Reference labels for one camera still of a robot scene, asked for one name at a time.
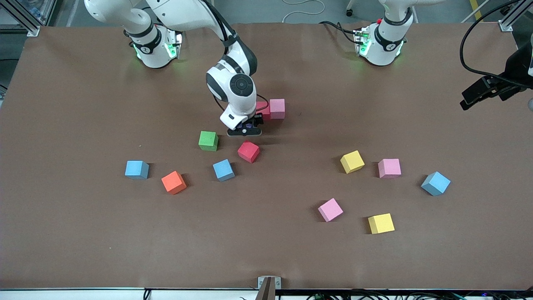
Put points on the blue foam cube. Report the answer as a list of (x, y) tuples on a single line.
[(436, 181), (223, 169), (136, 168)]

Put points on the yellow foam cube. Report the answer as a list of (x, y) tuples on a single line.
[(380, 223), (352, 161)]

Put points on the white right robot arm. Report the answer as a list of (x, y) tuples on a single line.
[(237, 118)]

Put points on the aluminium frame profile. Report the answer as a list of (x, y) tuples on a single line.
[(29, 30), (506, 26)]

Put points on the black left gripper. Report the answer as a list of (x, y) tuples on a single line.
[(513, 74)]

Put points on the red foam cube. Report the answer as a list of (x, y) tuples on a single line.
[(248, 152), (265, 109)]

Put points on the green foam cube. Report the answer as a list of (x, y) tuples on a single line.
[(207, 140)]

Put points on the pink foam cube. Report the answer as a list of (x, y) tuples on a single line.
[(277, 108), (330, 208), (389, 167)]

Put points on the brown table cover sheet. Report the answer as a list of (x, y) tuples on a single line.
[(83, 233)]

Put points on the grey metal camera bracket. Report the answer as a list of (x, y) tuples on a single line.
[(269, 287)]

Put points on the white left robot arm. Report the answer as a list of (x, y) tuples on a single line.
[(377, 56)]

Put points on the orange foam cube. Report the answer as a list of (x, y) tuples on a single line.
[(173, 181)]

